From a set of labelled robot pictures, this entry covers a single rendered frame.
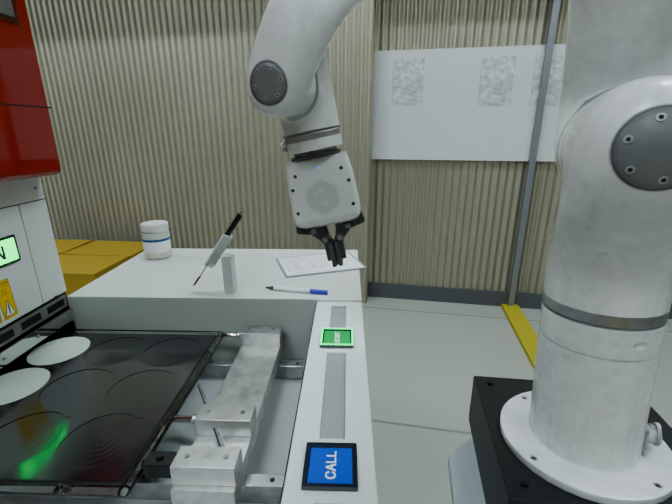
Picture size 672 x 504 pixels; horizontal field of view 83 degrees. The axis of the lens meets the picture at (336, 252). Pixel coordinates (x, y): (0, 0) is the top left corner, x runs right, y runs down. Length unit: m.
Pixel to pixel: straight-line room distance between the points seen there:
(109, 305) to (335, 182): 0.59
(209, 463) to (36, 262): 0.55
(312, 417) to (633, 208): 0.40
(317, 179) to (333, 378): 0.29
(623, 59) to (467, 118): 2.40
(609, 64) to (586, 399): 0.36
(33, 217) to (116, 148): 2.87
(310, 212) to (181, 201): 2.96
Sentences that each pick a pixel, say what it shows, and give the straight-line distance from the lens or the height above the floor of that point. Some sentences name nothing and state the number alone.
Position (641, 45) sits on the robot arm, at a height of 1.38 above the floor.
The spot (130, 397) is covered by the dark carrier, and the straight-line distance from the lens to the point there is 0.72.
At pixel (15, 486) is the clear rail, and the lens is 0.64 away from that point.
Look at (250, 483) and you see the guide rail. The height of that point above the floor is 0.85.
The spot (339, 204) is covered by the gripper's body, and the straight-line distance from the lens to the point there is 0.56.
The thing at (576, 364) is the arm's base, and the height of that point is 1.05.
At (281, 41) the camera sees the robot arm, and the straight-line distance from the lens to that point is 0.47.
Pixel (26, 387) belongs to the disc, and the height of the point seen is 0.90.
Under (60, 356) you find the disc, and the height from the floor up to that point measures 0.90.
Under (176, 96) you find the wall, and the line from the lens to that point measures 3.42.
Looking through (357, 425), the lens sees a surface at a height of 0.96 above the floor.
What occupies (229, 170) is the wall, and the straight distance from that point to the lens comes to 3.24.
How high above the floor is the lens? 1.30
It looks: 18 degrees down
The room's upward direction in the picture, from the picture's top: straight up
